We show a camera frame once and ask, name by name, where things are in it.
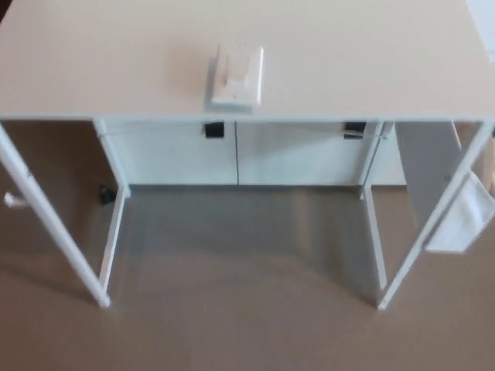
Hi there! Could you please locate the white rocker light switch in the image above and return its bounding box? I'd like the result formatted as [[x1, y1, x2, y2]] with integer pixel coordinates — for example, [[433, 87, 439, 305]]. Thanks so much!
[[210, 45, 266, 107]]

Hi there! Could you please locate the white cabinet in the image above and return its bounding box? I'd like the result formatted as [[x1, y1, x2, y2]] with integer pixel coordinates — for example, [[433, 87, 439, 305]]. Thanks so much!
[[101, 120, 463, 187]]

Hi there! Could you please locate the white cloth bag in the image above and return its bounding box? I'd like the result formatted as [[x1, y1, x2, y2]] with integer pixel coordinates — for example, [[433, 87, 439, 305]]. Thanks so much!
[[424, 172, 495, 255]]

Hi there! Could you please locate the white peg hook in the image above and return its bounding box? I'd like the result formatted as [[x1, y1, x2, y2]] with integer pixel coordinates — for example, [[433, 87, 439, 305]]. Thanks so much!
[[3, 192, 25, 209]]

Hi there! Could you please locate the grey switch mounting base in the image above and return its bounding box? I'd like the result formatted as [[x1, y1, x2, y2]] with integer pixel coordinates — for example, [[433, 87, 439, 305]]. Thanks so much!
[[203, 45, 256, 114]]

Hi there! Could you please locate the white table with metal frame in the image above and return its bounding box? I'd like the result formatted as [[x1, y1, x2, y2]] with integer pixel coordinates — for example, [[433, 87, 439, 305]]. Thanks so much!
[[0, 0, 495, 311]]

